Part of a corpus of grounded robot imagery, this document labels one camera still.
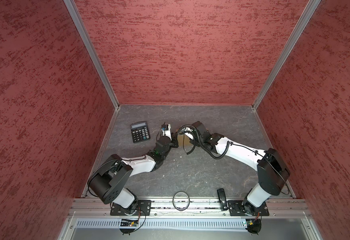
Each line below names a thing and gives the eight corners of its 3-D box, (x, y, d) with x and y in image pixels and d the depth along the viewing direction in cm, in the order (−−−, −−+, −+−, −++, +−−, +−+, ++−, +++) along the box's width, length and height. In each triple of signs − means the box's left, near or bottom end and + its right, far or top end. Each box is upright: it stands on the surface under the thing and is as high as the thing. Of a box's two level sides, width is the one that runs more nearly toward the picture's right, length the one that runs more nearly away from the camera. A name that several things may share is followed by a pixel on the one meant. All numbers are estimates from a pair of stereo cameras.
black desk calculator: (133, 143, 100) (132, 141, 98) (130, 126, 110) (129, 124, 108) (151, 139, 103) (150, 136, 101) (146, 122, 112) (146, 120, 110)
